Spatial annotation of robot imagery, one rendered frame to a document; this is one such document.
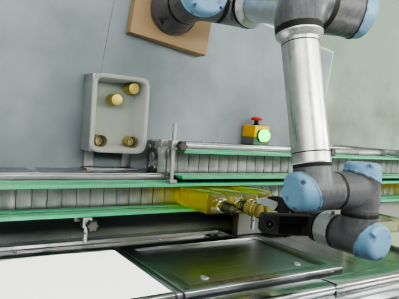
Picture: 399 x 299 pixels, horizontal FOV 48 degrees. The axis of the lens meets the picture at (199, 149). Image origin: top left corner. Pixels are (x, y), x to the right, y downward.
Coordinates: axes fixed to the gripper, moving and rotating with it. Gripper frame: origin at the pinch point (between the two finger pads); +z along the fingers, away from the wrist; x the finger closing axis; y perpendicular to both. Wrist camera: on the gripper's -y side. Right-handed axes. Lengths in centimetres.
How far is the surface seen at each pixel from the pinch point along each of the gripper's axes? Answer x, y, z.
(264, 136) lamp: 18.0, 28.3, 31.6
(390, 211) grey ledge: -13, 101, 29
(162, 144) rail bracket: 15.0, -14.6, 26.4
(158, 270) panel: -11.4, -28.9, -1.4
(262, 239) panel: -12.5, 13.7, 12.8
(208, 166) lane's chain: 8.1, 3.4, 29.0
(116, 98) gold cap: 28, -25, 35
